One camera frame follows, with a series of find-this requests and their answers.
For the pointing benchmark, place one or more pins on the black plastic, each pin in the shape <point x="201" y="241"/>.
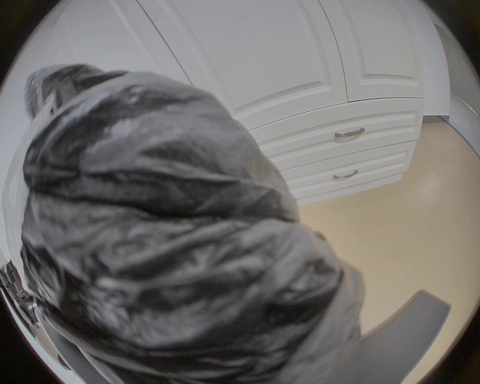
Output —
<point x="168" y="232"/>

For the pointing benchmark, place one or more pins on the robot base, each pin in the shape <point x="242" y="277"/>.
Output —
<point x="41" y="337"/>

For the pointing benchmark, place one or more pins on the white wardrobe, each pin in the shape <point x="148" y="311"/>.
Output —
<point x="292" y="75"/>

